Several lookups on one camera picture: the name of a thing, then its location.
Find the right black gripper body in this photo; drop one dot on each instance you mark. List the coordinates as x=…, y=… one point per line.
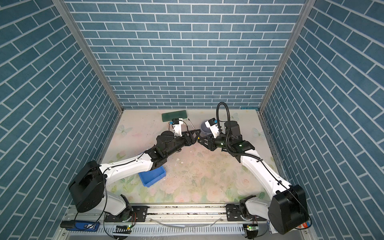
x=212, y=143

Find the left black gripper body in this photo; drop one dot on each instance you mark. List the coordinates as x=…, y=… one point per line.
x=186, y=142

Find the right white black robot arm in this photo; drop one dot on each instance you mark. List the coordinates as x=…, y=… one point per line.
x=287, y=208

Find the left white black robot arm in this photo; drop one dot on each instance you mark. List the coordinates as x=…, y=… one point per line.
x=89, y=187

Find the blue plastic bin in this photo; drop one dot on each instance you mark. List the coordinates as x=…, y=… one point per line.
x=149, y=178

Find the lavender ceramic cup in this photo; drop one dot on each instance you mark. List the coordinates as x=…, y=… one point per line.
x=205, y=130

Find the green rectangular block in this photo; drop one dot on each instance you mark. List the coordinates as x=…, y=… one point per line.
x=168, y=117

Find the blue black handheld device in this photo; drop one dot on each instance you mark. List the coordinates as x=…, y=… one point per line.
x=80, y=226

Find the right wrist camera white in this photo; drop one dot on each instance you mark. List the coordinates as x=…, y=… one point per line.
x=212, y=124

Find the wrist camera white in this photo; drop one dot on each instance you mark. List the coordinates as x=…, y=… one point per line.
x=177, y=126
x=212, y=124

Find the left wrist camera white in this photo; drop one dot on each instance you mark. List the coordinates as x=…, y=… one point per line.
x=177, y=126

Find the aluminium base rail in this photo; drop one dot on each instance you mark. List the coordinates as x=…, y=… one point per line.
x=171, y=215

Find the white slotted cable duct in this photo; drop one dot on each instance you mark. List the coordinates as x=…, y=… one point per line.
x=158, y=230

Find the aluminium corner post right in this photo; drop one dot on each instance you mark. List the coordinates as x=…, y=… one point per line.
x=304, y=14

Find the aluminium corner post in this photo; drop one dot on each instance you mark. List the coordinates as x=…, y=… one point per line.
x=304, y=14
x=77, y=34

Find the aluminium corner post left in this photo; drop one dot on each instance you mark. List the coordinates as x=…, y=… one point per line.
x=77, y=34

